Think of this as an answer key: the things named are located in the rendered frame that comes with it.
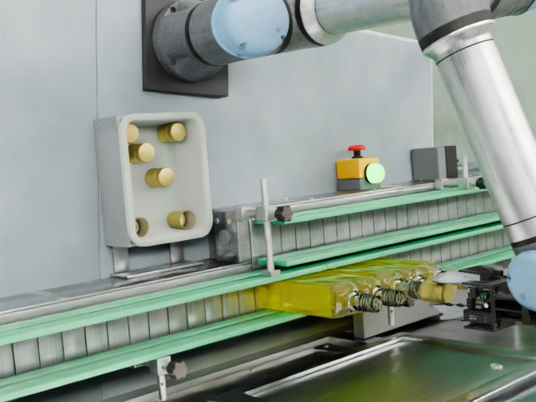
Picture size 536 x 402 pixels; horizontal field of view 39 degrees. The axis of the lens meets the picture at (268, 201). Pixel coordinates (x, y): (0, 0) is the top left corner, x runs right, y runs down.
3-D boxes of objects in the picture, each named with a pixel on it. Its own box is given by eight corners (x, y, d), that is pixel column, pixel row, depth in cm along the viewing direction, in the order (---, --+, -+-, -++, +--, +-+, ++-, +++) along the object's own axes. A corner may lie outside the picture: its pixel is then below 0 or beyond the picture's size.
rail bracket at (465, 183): (431, 191, 176) (482, 189, 166) (429, 159, 175) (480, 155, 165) (442, 189, 178) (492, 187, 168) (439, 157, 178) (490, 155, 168)
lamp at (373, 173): (364, 184, 168) (375, 183, 166) (363, 163, 168) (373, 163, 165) (377, 183, 171) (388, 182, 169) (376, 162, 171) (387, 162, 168)
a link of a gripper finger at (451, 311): (416, 309, 124) (464, 305, 117) (439, 302, 128) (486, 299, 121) (420, 328, 124) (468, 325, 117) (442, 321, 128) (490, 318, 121)
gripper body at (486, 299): (457, 279, 115) (530, 285, 106) (489, 271, 121) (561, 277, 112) (459, 329, 116) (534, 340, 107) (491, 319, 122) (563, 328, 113)
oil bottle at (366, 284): (281, 304, 144) (368, 316, 128) (278, 274, 143) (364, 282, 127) (302, 297, 147) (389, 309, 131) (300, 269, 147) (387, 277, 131)
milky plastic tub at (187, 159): (105, 246, 133) (132, 249, 127) (93, 118, 132) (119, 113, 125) (187, 234, 145) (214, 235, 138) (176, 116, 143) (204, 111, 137)
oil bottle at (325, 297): (258, 308, 140) (344, 321, 124) (255, 277, 139) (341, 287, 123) (280, 302, 144) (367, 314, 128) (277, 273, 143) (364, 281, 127)
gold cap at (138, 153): (123, 144, 134) (136, 143, 131) (140, 143, 136) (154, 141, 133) (126, 164, 134) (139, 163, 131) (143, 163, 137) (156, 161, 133)
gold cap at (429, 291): (419, 303, 128) (441, 305, 125) (418, 281, 128) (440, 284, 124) (432, 299, 130) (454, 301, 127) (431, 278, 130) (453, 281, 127)
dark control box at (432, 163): (411, 180, 191) (439, 179, 185) (409, 148, 190) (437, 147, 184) (431, 178, 196) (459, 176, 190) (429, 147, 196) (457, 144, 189)
